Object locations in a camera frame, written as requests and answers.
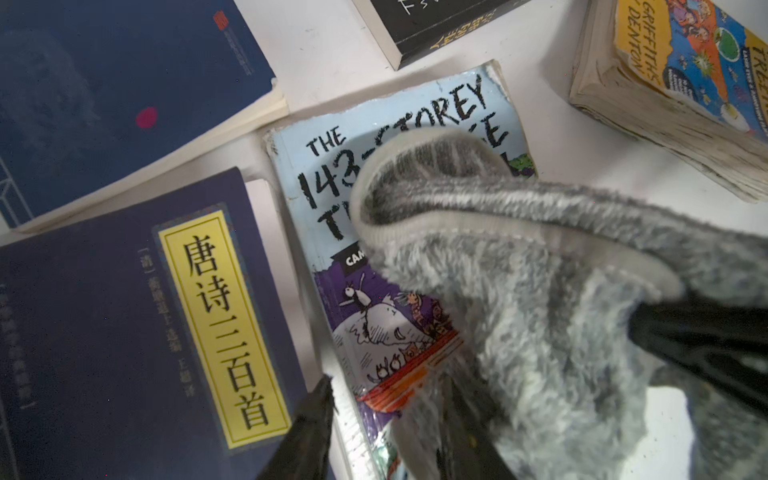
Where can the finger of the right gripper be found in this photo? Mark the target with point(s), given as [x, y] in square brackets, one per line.
[724, 346]

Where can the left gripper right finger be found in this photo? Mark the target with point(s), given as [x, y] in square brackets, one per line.
[465, 450]

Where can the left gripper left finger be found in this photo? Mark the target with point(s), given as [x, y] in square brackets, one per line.
[304, 451]

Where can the colourful treehouse book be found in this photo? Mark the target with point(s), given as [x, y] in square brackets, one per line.
[386, 339]

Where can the grey striped cloth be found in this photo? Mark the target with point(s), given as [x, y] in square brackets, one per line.
[540, 280]

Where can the dark blue book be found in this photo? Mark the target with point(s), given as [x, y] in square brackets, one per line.
[147, 343]

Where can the yellow orange treehouse book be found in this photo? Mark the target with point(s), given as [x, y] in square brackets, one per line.
[685, 76]

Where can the blue book yellow label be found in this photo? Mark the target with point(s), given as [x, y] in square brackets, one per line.
[98, 97]

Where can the black book with face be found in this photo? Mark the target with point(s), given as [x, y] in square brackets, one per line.
[408, 30]

